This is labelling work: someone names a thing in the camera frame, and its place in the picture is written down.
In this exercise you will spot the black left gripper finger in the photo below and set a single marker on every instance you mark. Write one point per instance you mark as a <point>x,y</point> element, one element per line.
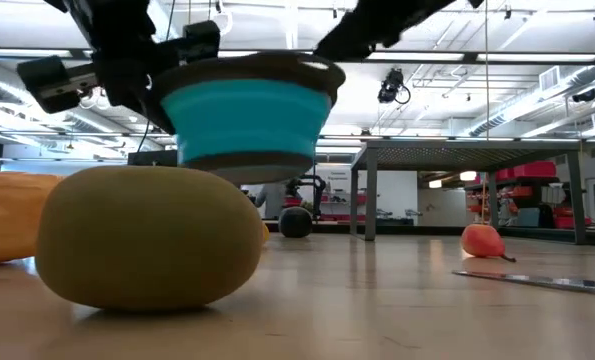
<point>149,107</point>

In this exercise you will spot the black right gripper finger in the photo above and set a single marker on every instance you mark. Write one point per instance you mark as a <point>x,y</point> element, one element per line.
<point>372,27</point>

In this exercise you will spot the blue collapsible bowl grey rim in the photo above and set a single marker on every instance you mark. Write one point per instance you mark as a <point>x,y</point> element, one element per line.
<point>247,115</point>

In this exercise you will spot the brown kiwi fruit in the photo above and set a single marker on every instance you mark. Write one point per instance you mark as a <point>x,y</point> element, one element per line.
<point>295,223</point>
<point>147,240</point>

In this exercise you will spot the yellow orange mango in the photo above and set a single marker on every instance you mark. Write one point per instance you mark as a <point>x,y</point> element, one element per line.
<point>7,215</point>

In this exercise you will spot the orange red pear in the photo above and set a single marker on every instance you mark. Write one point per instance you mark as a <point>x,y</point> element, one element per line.
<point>482,241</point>

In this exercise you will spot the black monitor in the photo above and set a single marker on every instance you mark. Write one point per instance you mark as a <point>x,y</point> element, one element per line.
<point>152,158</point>

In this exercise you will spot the person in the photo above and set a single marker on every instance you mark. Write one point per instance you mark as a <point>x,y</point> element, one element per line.
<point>272,197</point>

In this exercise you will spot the grey perforated metal riser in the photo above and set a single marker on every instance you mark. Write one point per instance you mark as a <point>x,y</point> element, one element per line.
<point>477,155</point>

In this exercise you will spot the shelf with red bins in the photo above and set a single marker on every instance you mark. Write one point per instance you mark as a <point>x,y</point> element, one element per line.
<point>532,170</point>

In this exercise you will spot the black ceiling camera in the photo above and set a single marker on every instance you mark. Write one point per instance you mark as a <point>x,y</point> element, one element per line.
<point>391,87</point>
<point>584,95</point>

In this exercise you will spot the black aluminium table frame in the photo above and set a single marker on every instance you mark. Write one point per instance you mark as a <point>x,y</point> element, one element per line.
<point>427,230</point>

